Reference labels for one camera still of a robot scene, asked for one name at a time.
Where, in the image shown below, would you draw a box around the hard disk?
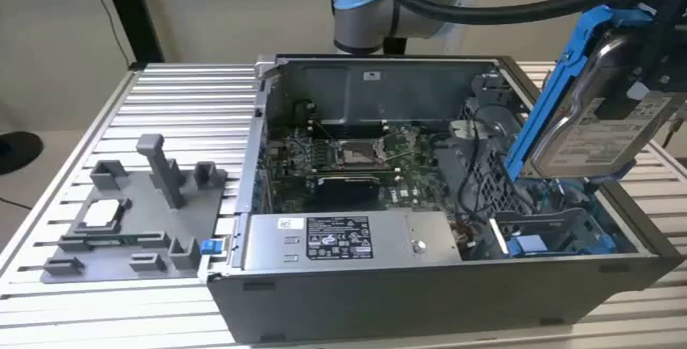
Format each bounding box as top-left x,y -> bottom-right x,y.
503,4 -> 687,184

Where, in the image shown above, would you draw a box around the grey perforated disk cage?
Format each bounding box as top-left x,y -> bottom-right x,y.
434,97 -> 538,218

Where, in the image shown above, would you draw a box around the blue disk carrier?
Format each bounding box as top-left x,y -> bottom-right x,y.
507,232 -> 616,258

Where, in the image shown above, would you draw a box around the green motherboard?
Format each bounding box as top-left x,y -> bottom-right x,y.
266,121 -> 458,216

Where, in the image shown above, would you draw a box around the black RAM slots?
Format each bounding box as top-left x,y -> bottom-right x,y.
308,119 -> 391,138

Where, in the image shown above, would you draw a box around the CPU socket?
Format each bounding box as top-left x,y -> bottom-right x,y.
331,138 -> 391,165

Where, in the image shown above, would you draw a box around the black graphics card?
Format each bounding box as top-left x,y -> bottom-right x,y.
316,175 -> 382,210

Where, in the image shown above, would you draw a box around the dark grey PC case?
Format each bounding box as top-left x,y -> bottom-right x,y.
196,53 -> 686,344

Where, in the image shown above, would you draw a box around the silver power supply unit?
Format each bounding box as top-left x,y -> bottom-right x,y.
239,211 -> 464,270

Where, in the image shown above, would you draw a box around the grey parts rack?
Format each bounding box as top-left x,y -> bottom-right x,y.
40,133 -> 230,285

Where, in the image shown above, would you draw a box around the green RAM stick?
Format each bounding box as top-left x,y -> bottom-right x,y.
59,232 -> 166,248

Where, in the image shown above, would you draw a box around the silver CPU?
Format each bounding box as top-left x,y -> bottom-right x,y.
80,199 -> 124,228

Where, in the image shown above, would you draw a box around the black round stand base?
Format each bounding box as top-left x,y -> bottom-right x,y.
0,130 -> 44,176

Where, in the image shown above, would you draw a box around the white wall cable duct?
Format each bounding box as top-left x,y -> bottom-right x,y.
443,0 -> 468,55

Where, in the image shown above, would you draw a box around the thin black wire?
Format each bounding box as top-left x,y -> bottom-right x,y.
454,121 -> 486,222

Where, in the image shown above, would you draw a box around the locking lever wire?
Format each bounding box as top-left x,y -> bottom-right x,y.
315,120 -> 344,146

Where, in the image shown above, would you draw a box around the black frame post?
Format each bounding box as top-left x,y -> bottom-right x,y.
96,0 -> 167,64

